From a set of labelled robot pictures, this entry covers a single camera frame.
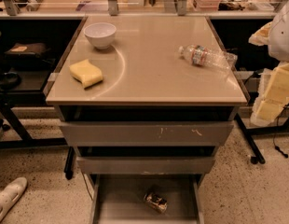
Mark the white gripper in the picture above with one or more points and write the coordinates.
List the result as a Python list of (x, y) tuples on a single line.
[(283, 36)]

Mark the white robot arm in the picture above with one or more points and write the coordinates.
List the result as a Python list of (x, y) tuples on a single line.
[(273, 89)]

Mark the grey drawer cabinet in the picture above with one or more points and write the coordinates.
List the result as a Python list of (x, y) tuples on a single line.
[(145, 79)]

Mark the middle grey drawer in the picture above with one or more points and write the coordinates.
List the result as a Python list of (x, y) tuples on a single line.
[(145, 166)]

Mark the top grey drawer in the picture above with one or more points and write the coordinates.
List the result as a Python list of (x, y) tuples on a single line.
[(146, 134)]

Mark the bottom grey open drawer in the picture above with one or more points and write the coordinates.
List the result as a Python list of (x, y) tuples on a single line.
[(119, 199)]

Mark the black desk leg right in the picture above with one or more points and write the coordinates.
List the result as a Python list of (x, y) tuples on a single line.
[(257, 157)]

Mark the clear plastic water bottle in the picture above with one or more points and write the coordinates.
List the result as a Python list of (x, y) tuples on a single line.
[(207, 58)]

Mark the white ceramic bowl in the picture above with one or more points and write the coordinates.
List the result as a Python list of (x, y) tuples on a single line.
[(101, 34)]

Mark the yellow sponge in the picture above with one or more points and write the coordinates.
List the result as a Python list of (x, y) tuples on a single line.
[(86, 73)]

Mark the black desk frame left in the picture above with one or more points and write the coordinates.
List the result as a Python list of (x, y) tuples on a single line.
[(10, 99)]

